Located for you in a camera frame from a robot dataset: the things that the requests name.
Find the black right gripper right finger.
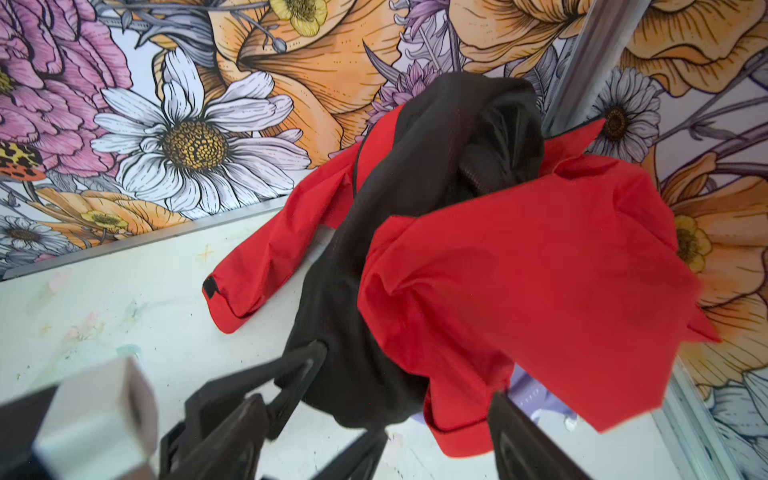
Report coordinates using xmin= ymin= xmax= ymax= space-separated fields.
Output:
xmin=487 ymin=392 xmax=591 ymax=480

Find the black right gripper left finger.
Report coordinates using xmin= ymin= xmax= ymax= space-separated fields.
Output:
xmin=158 ymin=341 xmax=327 ymax=479

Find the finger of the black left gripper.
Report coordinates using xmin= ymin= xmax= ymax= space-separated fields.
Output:
xmin=312 ymin=428 xmax=389 ymax=480

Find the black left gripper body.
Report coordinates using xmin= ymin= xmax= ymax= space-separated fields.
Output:
xmin=1 ymin=357 xmax=159 ymax=479

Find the purple cloth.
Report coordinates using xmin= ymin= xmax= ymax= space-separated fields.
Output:
xmin=506 ymin=365 xmax=578 ymax=431

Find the red and black jacket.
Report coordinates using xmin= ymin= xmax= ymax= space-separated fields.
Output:
xmin=202 ymin=73 xmax=719 ymax=457

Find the aluminium corner post right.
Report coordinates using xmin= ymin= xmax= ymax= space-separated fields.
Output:
xmin=542 ymin=0 xmax=651 ymax=137

